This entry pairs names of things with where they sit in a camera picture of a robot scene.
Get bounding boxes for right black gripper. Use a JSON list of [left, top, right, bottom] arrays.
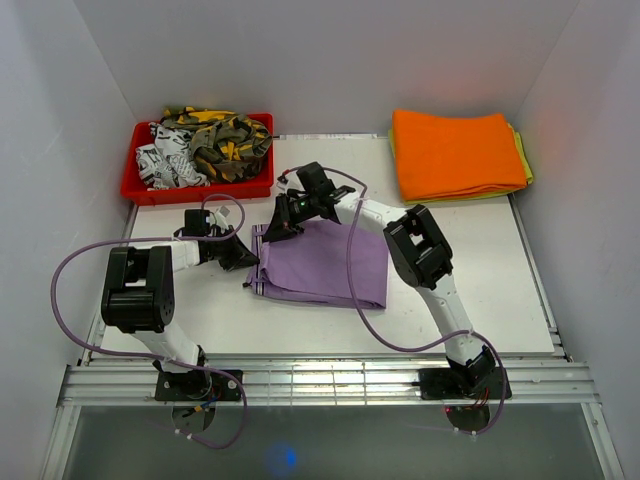
[[262, 194, 318, 245]]

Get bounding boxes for purple trousers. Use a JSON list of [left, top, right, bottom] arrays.
[[246, 220, 389, 310]]

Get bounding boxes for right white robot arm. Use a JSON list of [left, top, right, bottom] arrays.
[[263, 162, 507, 397]]

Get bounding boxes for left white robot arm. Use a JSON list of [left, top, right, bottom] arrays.
[[101, 209, 259, 400]]

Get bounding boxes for camouflage trousers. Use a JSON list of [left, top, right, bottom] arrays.
[[161, 106, 273, 184]]

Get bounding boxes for white black printed trousers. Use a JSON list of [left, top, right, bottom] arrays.
[[135, 122, 210, 190]]

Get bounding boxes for folded orange trousers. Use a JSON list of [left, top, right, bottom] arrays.
[[391, 108, 531, 200]]

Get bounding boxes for red plastic bin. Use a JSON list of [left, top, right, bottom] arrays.
[[120, 122, 275, 206]]

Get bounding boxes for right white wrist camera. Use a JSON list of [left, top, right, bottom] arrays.
[[276, 170, 306, 199]]

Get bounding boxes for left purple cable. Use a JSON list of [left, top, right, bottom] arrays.
[[49, 193, 249, 449]]

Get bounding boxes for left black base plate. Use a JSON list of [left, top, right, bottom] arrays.
[[154, 370, 241, 402]]

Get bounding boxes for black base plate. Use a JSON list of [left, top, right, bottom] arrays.
[[154, 370, 241, 402], [412, 368, 512, 400]]

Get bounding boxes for aluminium mounting rail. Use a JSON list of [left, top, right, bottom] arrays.
[[41, 357, 624, 479]]

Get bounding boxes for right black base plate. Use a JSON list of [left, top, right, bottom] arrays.
[[412, 368, 512, 400]]

